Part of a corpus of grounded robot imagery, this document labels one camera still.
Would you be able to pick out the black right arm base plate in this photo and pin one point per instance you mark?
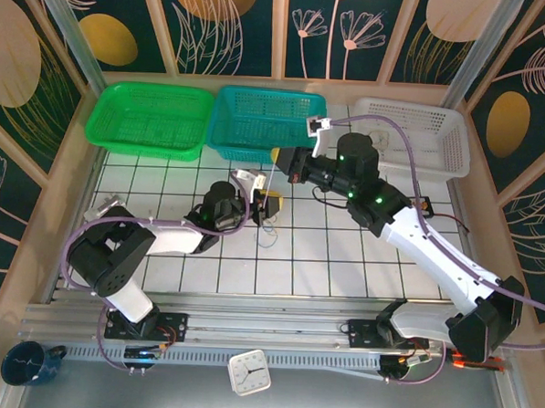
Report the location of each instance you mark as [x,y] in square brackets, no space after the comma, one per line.
[359,334]

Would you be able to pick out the aluminium frame post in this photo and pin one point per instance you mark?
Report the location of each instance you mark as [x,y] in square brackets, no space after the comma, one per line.
[71,33]
[472,63]

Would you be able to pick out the white square clock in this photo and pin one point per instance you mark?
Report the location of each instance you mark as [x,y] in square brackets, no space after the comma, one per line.
[249,372]

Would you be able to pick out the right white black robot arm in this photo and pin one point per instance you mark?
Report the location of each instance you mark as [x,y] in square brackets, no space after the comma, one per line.
[434,256]

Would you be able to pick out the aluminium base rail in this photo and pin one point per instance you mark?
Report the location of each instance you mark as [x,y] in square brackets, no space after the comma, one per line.
[270,325]

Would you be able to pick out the small controller board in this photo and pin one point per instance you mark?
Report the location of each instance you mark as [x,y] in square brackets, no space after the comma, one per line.
[143,353]
[413,360]

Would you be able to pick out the teal plastic basket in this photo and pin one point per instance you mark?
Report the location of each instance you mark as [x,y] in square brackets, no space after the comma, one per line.
[259,116]

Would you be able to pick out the green plastic basket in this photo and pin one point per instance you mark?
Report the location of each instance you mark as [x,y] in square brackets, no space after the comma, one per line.
[149,115]

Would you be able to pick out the white plastic basket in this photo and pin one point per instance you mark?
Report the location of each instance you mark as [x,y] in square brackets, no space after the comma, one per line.
[432,130]

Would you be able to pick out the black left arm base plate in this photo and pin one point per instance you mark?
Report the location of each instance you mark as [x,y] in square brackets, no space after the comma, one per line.
[178,329]

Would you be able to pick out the orange black hand tool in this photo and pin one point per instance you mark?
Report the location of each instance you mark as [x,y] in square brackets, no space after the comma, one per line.
[460,363]

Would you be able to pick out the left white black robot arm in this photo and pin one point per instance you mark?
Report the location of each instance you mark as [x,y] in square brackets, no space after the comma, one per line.
[174,242]

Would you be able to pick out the white grid mat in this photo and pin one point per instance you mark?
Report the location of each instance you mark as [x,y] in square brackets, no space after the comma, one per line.
[260,272]

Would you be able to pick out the dark blue mug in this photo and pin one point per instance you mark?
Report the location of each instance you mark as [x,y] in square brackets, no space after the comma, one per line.
[22,364]

